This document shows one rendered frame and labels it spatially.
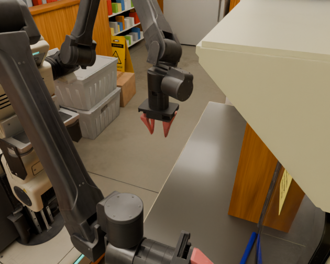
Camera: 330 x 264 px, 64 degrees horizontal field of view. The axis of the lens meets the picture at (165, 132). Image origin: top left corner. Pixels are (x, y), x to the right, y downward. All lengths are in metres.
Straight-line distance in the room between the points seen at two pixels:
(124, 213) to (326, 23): 0.32
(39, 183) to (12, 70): 0.76
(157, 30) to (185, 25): 4.71
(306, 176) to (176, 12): 5.27
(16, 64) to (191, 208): 0.57
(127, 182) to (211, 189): 1.42
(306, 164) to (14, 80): 0.39
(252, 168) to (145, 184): 1.58
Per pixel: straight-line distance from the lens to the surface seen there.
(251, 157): 0.65
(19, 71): 0.46
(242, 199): 0.74
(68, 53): 1.00
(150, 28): 0.71
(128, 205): 0.41
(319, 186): 0.19
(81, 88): 2.41
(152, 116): 0.73
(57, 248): 1.59
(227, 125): 1.14
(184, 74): 0.63
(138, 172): 2.28
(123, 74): 3.38
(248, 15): 0.23
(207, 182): 0.87
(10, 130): 1.00
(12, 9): 0.50
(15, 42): 0.47
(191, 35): 5.39
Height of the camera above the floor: 1.55
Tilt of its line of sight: 35 degrees down
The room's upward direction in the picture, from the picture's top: straight up
